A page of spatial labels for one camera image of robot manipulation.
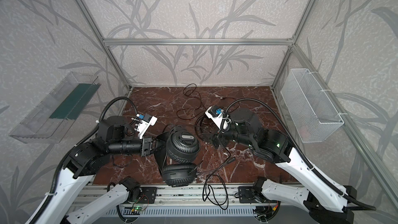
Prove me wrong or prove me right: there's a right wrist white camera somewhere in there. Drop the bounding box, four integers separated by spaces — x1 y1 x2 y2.
205 105 230 132

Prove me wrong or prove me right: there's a wrist white camera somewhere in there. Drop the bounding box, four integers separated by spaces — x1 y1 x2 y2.
132 114 158 140
205 105 230 132

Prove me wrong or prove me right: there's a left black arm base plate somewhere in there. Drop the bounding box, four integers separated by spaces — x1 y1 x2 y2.
137 187 157 204

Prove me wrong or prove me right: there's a large headphones black cable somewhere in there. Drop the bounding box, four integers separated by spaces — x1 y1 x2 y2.
195 142 237 211

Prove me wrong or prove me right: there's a green lit circuit board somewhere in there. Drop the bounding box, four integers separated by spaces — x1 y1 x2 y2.
131 205 147 215

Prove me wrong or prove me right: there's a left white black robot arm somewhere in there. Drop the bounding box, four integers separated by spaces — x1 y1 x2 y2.
27 96 158 224

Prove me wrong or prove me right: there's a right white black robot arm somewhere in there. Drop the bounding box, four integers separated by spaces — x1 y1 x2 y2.
205 105 376 224

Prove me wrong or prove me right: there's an aluminium front rail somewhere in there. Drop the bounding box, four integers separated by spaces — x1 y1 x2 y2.
69 184 327 207

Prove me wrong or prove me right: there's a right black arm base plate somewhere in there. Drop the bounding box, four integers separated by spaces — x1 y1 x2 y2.
235 186 259 203

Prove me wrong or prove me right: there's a white wire mesh basket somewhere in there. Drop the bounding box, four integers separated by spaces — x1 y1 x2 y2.
281 68 344 143

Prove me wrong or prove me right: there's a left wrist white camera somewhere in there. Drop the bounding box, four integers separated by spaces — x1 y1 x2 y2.
132 114 158 140

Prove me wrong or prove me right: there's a clear plastic wall tray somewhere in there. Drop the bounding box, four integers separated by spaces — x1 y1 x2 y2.
9 72 101 144

